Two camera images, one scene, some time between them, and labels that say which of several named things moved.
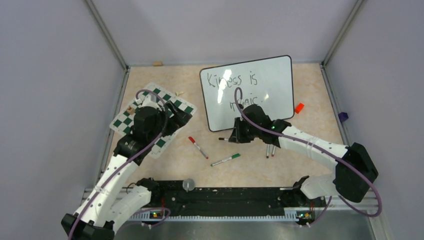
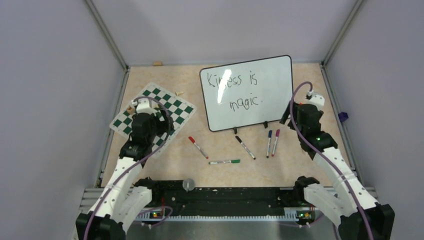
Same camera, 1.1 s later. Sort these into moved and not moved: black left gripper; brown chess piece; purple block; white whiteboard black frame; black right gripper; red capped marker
Moved: black left gripper; black right gripper
Not moved: red capped marker; purple block; white whiteboard black frame; brown chess piece
